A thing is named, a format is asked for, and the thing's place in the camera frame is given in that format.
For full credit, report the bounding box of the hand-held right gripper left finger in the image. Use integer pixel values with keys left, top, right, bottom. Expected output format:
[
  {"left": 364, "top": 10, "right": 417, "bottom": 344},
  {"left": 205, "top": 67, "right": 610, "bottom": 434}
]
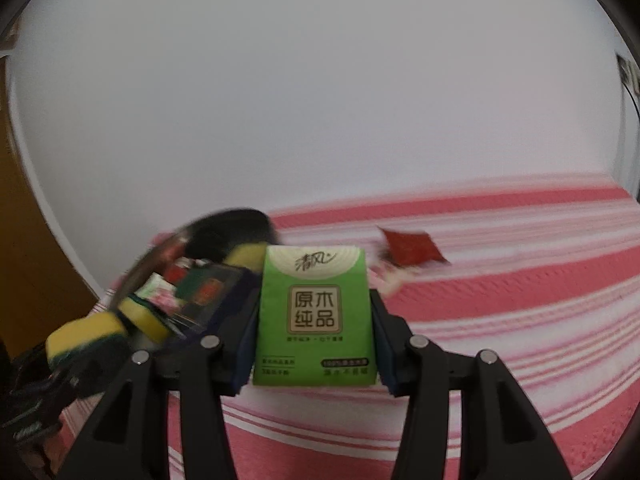
[{"left": 57, "top": 305, "right": 261, "bottom": 480}]

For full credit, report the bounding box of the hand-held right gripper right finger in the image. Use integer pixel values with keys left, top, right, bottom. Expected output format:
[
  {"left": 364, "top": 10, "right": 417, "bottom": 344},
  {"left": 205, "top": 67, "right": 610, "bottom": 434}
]
[{"left": 369, "top": 290, "right": 573, "bottom": 480}]

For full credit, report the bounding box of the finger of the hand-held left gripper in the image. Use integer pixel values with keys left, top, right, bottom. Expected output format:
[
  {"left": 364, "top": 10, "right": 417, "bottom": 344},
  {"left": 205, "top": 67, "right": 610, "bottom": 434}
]
[{"left": 65, "top": 344, "right": 132, "bottom": 402}]

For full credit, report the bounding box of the yellow sponge green scouring pad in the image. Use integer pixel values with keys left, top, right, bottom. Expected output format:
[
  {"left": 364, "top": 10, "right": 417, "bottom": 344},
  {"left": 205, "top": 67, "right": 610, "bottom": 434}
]
[
  {"left": 117, "top": 297, "right": 173, "bottom": 345},
  {"left": 45, "top": 312, "right": 128, "bottom": 368},
  {"left": 222, "top": 242, "right": 268, "bottom": 273}
]

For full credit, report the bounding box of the red snack packet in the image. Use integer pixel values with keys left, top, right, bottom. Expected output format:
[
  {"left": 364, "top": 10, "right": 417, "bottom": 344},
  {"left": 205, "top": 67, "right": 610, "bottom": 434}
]
[
  {"left": 192, "top": 275, "right": 226, "bottom": 307},
  {"left": 377, "top": 226, "right": 451, "bottom": 267}
]

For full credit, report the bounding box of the green tissue pack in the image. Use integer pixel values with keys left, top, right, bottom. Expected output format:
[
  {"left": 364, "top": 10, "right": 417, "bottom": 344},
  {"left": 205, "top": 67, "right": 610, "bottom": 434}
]
[{"left": 251, "top": 244, "right": 378, "bottom": 387}]

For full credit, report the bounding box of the round metal plate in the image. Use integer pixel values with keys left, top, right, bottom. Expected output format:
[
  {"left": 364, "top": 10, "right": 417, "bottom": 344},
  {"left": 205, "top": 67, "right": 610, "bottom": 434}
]
[{"left": 117, "top": 207, "right": 281, "bottom": 356}]

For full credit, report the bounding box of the pink and green packet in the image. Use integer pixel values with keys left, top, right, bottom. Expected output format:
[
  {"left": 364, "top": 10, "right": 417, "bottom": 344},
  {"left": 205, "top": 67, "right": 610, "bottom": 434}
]
[{"left": 145, "top": 280, "right": 183, "bottom": 311}]

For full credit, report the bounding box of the red white striped cloth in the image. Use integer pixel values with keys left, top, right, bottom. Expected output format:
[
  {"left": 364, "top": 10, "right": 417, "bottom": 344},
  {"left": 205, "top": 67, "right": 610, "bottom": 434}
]
[{"left": 60, "top": 174, "right": 640, "bottom": 480}]

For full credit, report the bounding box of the brown wooden furniture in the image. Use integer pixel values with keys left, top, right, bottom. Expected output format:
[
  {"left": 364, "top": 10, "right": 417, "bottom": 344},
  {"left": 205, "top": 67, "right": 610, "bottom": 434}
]
[{"left": 0, "top": 55, "right": 101, "bottom": 361}]

